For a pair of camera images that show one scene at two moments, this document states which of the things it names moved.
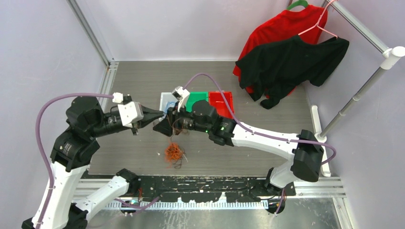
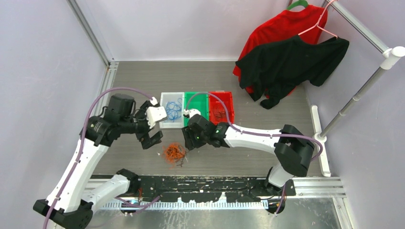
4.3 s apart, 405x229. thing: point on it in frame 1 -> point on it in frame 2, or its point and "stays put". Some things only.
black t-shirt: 270,72 stays put
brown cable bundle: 177,152 -> 218,111
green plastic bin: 194,97 stays put
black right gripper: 163,127 -> 190,143
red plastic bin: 217,99 stays put
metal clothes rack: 389,58 stays put
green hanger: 300,3 stays put
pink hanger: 317,24 stays put
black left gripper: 149,114 -> 147,141
